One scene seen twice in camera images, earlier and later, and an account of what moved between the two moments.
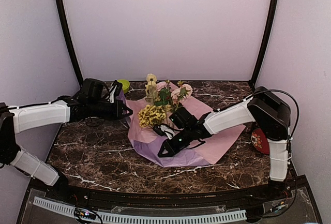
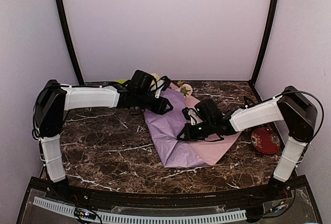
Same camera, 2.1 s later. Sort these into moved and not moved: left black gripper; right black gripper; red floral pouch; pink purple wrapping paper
Moved: right black gripper; pink purple wrapping paper; left black gripper
Not moved: red floral pouch
